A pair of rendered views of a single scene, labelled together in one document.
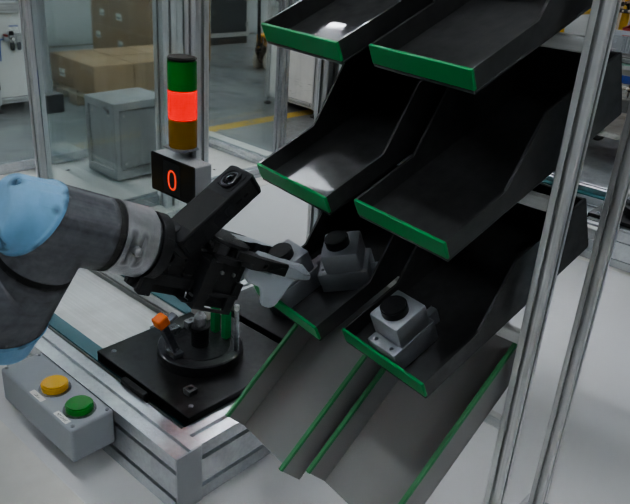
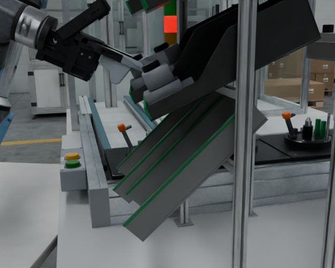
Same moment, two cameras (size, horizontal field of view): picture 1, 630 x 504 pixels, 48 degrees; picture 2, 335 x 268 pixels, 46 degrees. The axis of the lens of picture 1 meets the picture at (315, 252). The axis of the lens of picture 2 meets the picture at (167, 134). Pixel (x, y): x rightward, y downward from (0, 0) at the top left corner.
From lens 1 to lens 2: 0.60 m
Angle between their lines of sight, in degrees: 35
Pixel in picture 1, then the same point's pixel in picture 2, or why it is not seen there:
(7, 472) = (42, 195)
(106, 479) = (77, 207)
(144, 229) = (31, 16)
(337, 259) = (156, 57)
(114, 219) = (14, 8)
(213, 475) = (121, 215)
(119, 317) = not seen: hidden behind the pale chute
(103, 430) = (79, 178)
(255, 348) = not seen: hidden behind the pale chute
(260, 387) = (139, 156)
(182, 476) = (94, 202)
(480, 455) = (308, 254)
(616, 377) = not seen: outside the picture
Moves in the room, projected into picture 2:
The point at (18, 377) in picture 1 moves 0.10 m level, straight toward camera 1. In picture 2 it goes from (63, 152) to (48, 163)
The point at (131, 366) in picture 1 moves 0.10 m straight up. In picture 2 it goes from (111, 155) to (109, 122)
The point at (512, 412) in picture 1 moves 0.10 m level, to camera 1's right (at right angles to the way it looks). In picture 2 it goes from (239, 159) to (307, 173)
